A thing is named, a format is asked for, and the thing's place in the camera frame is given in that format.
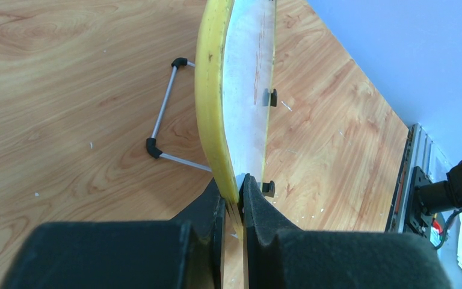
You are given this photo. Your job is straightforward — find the yellow framed whiteboard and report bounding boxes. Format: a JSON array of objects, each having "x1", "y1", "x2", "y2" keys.
[{"x1": 194, "y1": 1, "x2": 277, "y2": 238}]

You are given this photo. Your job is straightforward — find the black whiteboard foot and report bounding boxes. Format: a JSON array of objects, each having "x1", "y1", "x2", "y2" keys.
[
  {"x1": 262, "y1": 89, "x2": 278, "y2": 107},
  {"x1": 261, "y1": 181, "x2": 276, "y2": 197}
]

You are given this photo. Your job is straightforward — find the left black whiteboard foot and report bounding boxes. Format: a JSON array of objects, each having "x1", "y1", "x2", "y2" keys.
[{"x1": 261, "y1": 181, "x2": 276, "y2": 197}]

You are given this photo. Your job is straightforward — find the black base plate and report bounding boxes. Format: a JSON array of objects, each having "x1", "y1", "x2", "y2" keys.
[{"x1": 385, "y1": 126, "x2": 439, "y2": 240}]

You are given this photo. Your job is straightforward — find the metal whiteboard back stand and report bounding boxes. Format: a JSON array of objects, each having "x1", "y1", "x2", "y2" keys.
[{"x1": 145, "y1": 57, "x2": 211, "y2": 172}]

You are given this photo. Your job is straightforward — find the right black whiteboard foot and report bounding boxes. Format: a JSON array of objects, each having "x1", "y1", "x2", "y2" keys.
[{"x1": 262, "y1": 89, "x2": 278, "y2": 107}]

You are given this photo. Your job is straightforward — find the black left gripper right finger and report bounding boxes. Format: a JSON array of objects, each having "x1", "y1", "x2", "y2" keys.
[{"x1": 242, "y1": 175, "x2": 451, "y2": 288}]

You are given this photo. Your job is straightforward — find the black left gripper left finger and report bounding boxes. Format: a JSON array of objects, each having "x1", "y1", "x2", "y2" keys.
[{"x1": 1, "y1": 181, "x2": 225, "y2": 288}]

